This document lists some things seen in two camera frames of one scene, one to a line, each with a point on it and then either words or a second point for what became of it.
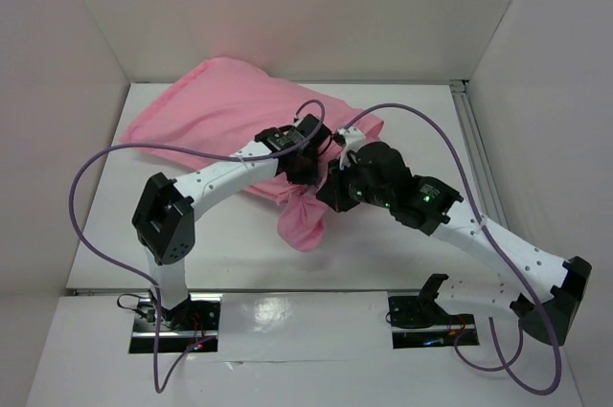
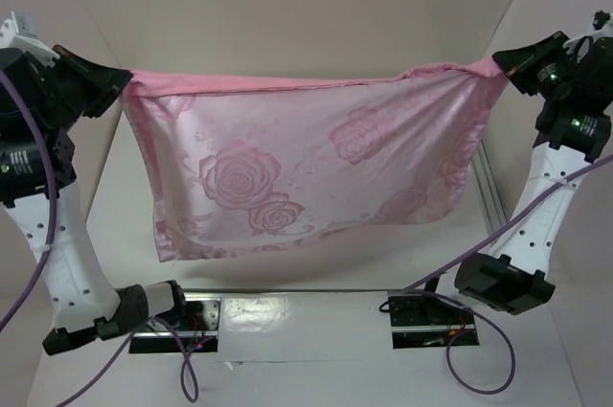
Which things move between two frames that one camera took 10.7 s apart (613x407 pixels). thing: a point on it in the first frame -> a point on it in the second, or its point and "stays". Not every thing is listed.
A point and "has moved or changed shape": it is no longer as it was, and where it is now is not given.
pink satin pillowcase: [213, 108] has moved or changed shape
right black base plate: [417, 322] stays
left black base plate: [195, 321] stays
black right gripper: [335, 191] -> [534, 64]
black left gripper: [306, 177] -> [104, 82]
